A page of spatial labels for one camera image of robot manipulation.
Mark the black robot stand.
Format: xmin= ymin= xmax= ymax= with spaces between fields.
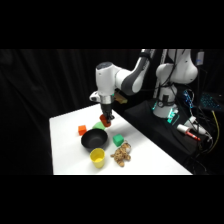
xmin=120 ymin=98 xmax=218 ymax=176

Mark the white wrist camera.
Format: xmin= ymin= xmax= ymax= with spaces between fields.
xmin=88 ymin=91 xmax=101 ymax=103

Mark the white cylinder with red tip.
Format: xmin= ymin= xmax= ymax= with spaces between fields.
xmin=176 ymin=123 xmax=202 ymax=142

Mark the yellow cable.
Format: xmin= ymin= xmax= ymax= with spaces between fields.
xmin=211 ymin=109 xmax=222 ymax=149

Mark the yellow plastic cup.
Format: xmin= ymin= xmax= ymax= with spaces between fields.
xmin=88 ymin=147 xmax=107 ymax=170

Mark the striped tiger plush toy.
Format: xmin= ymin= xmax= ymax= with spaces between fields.
xmin=110 ymin=141 xmax=133 ymax=168

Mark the dark green cube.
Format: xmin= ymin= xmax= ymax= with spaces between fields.
xmin=112 ymin=133 xmax=125 ymax=148

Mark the light green rounded block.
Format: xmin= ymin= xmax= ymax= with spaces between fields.
xmin=91 ymin=121 xmax=106 ymax=131

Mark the blue cable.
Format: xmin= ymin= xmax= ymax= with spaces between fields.
xmin=182 ymin=89 xmax=197 ymax=110

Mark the black bowl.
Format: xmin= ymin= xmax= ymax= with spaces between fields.
xmin=80 ymin=128 xmax=109 ymax=150

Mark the blue lit keyboard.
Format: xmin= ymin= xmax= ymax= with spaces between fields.
xmin=199 ymin=92 xmax=224 ymax=112

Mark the green status light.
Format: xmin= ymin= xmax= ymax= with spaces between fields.
xmin=166 ymin=107 xmax=180 ymax=125

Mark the black curtain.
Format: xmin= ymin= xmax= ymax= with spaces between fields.
xmin=0 ymin=49 xmax=224 ymax=176

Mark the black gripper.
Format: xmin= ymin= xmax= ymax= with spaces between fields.
xmin=100 ymin=103 xmax=116 ymax=122

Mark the tan wrist mount piece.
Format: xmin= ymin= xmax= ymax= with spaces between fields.
xmin=114 ymin=91 xmax=129 ymax=105

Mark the orange cube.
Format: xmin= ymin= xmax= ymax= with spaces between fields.
xmin=77 ymin=124 xmax=88 ymax=137

